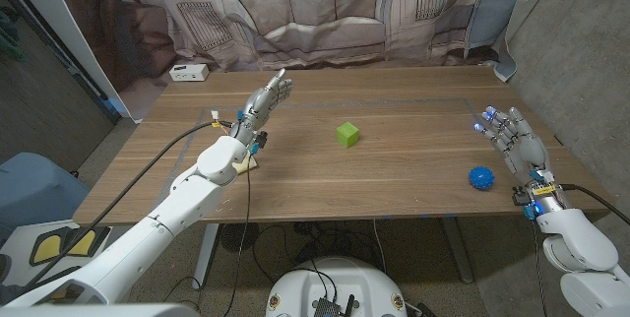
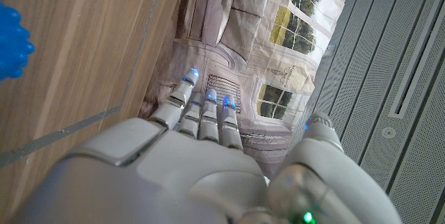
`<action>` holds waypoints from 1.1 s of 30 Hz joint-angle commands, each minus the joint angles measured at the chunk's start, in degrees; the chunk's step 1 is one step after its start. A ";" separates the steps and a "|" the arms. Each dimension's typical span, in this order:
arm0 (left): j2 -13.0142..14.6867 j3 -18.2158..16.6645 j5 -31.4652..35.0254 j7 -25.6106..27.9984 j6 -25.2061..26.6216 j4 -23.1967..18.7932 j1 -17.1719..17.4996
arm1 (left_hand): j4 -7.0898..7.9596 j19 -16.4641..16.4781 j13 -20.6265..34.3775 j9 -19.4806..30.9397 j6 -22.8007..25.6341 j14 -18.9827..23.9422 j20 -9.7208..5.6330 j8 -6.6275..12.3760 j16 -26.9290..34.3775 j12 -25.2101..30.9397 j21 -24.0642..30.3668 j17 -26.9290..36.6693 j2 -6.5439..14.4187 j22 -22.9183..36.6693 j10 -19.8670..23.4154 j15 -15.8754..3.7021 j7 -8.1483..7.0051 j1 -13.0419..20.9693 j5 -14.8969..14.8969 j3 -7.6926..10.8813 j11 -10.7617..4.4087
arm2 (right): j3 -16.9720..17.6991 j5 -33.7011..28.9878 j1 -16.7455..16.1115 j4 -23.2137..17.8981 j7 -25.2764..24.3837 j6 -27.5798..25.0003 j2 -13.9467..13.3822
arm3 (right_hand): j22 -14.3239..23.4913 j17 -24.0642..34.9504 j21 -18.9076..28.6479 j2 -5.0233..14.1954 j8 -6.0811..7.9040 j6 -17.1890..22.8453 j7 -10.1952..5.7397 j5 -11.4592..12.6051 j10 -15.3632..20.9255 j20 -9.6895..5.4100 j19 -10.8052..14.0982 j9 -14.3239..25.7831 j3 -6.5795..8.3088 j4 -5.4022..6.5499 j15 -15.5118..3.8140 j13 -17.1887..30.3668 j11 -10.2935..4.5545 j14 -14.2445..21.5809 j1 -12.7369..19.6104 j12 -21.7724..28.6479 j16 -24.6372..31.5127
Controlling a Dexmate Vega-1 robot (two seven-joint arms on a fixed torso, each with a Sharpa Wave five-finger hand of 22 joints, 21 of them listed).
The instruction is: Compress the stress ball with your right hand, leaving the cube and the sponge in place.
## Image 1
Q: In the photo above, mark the black computer on torso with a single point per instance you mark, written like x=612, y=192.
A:
x=327, y=307

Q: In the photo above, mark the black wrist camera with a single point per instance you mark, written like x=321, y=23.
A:
x=522, y=196
x=260, y=139

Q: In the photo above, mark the white table leg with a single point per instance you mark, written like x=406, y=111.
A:
x=209, y=253

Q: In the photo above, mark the blue spiky stress ball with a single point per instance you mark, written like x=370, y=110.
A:
x=481, y=177

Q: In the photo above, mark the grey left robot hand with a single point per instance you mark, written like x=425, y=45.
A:
x=256, y=107

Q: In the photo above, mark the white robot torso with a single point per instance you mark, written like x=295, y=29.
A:
x=334, y=282

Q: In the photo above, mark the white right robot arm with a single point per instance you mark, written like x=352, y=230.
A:
x=581, y=243

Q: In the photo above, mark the grey table leg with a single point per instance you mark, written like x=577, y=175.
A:
x=458, y=248

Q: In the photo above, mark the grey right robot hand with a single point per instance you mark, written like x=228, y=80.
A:
x=526, y=152

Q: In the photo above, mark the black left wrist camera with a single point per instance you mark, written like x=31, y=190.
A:
x=260, y=139

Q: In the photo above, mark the white partition board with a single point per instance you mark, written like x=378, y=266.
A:
x=49, y=12

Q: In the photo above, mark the white floor platform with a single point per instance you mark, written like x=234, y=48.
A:
x=17, y=243

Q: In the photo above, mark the black yellow foot pedal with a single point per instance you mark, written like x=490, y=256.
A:
x=46, y=249

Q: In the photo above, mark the printed sofa backdrop cloth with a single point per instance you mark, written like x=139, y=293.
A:
x=315, y=12

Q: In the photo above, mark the round black floor device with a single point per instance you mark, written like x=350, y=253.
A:
x=238, y=236

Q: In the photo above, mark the green cube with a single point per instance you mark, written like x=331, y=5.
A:
x=347, y=135

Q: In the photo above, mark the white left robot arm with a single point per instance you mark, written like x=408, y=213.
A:
x=187, y=199

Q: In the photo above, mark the white power strip box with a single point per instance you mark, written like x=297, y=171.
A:
x=189, y=72

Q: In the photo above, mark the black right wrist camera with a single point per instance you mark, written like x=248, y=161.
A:
x=522, y=196

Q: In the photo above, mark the yellow sponge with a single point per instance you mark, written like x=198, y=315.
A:
x=247, y=165

